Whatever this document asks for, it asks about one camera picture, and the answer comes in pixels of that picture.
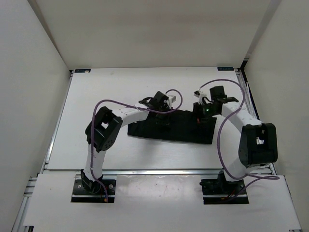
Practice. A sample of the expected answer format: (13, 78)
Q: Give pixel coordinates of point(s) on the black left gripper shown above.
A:
(166, 121)

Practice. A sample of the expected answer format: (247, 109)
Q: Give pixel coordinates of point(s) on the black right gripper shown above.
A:
(197, 114)

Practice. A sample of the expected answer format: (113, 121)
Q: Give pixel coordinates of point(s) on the black pleated skirt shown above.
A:
(179, 126)

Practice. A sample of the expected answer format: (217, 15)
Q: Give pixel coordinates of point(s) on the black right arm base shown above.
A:
(221, 191)

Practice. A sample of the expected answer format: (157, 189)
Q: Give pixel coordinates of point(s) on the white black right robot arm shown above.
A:
(258, 140)

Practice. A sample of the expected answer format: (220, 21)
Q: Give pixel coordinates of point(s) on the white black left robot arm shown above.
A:
(102, 131)

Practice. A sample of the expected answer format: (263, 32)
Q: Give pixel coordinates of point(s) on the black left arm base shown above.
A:
(93, 193)

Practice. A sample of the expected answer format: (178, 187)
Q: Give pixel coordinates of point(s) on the blue right corner label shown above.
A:
(225, 68)

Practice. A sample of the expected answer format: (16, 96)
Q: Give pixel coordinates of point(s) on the blue corner label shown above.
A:
(82, 70)
(225, 68)

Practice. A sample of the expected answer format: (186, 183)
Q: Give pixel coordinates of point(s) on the blue left corner label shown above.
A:
(82, 70)

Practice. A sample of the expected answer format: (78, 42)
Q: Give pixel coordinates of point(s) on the white front cover board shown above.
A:
(159, 204)

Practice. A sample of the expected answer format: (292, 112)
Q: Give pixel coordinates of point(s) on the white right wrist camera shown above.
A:
(202, 97)

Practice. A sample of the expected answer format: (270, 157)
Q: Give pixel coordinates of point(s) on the aluminium table rail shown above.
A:
(265, 170)

